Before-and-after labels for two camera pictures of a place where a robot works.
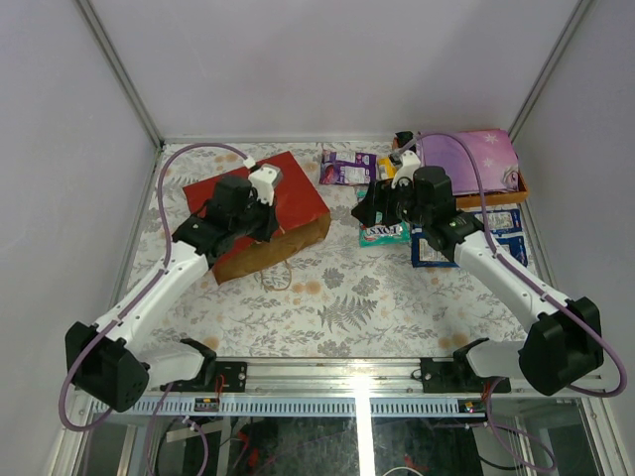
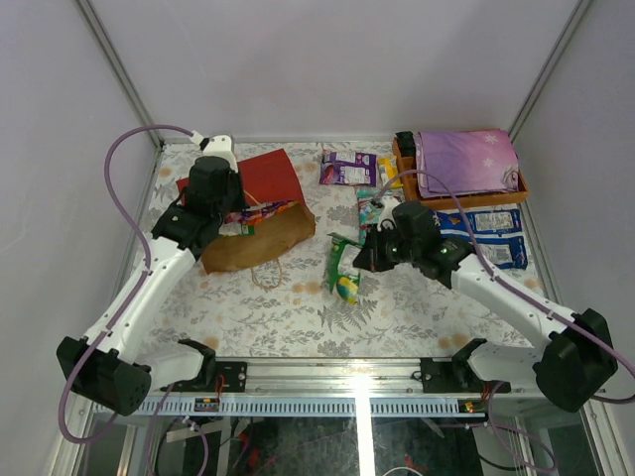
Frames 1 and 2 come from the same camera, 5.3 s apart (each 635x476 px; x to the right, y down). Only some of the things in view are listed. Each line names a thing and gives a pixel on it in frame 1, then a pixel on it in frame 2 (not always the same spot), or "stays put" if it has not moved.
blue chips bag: x=505 y=229 stays put
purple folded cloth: x=494 y=154 stays put
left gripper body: x=268 y=224 to x=236 y=193
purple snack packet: x=348 y=168 stays put
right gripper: x=380 y=198 to x=369 y=257
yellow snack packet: x=386 y=169 stays put
